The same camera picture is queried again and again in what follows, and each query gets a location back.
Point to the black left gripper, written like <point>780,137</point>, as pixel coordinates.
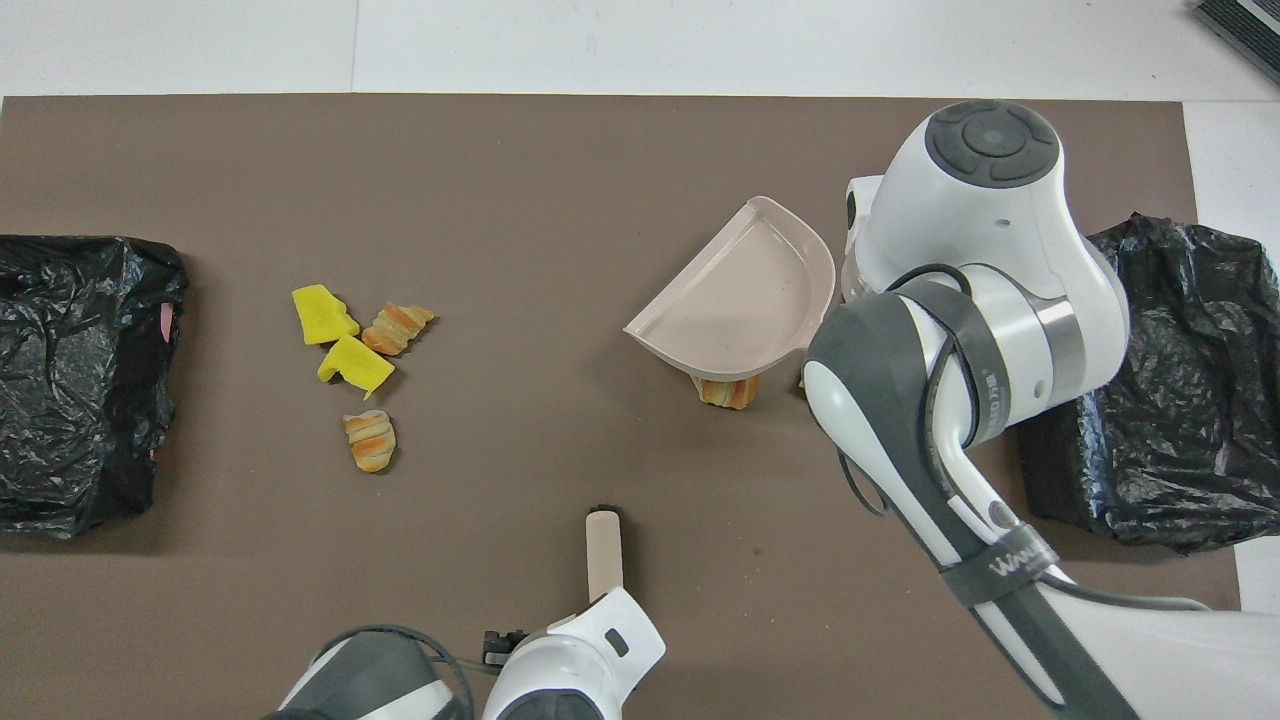
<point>503,647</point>

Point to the beige brush with black bristles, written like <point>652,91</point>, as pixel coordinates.
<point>604,550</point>

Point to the striped croissant piece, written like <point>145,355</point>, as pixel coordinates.
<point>728,393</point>
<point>395,330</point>
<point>370,442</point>

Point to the beige plastic dustpan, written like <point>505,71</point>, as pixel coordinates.
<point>740,300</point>

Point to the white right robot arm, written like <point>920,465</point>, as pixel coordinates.
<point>980,230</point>

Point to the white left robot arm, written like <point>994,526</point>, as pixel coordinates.
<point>580,660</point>

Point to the black bag lined bin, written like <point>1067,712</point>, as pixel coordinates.
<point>1200,400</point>
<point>80,380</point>

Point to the brown table mat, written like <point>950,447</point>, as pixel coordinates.
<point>500,200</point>

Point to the pink basket under bag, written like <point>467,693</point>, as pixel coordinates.
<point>166,322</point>

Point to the dark grey ribbed device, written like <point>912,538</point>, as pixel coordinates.
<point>1250,25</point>

